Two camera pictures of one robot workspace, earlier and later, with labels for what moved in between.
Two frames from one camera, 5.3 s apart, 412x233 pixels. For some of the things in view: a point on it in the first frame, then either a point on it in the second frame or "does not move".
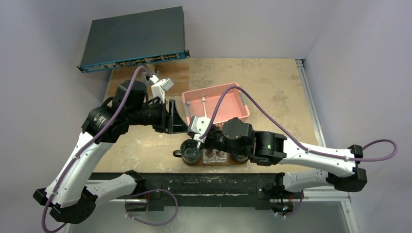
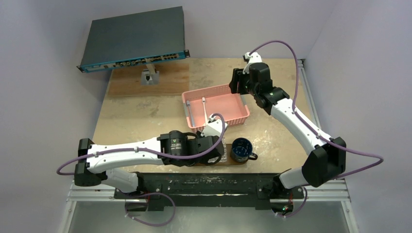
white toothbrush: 203,100 does not move
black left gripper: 170,122 -> 204,162
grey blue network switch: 135,39 does not move
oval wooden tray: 230,161 does not move
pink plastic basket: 234,104 does not move
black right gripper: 203,141 -> 236,81
